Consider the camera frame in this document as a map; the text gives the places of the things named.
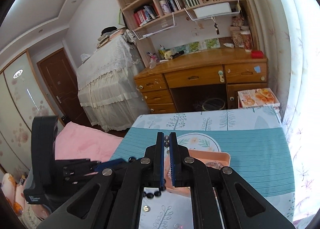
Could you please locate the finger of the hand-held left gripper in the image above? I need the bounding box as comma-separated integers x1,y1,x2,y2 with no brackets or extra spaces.
55,158,125,172
64,169,105,182

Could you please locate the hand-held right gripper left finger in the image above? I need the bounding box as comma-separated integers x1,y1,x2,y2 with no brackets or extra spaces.
37,132,166,229

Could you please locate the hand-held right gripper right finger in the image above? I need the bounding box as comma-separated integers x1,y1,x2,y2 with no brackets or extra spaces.
170,132,297,229

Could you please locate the black bead bracelet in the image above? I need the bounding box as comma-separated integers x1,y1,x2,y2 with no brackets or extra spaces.
129,136,171,198

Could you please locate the white pearl bracelet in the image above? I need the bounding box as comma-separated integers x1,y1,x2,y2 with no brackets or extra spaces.
206,161,224,170

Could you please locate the pink plastic tray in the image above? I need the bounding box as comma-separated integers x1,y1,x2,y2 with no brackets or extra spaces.
164,150,230,196

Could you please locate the pink blanket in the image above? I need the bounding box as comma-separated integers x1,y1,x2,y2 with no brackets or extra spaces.
54,122,124,162

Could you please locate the floral sliding wardrobe door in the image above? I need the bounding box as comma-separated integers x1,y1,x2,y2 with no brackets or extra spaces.
0,50,59,177

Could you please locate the orange printed pillow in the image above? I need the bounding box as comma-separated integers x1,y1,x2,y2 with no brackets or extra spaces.
1,173,25,216

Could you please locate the brown wooden door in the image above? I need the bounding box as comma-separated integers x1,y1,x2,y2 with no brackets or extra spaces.
37,48,92,128

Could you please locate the round green-rimmed bin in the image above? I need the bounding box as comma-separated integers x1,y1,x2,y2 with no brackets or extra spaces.
202,98,227,111

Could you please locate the lace-covered piano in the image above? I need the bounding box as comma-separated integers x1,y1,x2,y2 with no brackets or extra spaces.
76,33,150,132

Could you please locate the wooden desk with drawers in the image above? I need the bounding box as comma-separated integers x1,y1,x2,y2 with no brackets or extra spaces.
134,46,268,114

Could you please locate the orange food picture box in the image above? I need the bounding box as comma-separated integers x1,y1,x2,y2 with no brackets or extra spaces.
237,88,280,109

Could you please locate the yellow pen holder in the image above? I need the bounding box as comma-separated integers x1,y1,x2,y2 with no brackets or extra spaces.
159,46,173,60

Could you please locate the stack of old books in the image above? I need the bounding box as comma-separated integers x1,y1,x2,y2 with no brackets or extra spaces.
96,28,128,49

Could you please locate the brown patterned bag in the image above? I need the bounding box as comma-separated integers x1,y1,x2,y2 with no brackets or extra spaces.
230,16,244,48

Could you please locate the row of red books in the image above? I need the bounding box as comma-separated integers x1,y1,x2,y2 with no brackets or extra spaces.
134,5,159,27

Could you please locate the white plastic box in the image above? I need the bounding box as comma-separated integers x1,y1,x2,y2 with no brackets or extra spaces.
192,1,232,18

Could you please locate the white floral curtain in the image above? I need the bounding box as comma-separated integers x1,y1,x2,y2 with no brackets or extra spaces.
246,0,320,222

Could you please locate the white wire basket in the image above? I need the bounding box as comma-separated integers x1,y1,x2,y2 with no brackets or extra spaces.
184,0,241,22
132,11,177,40

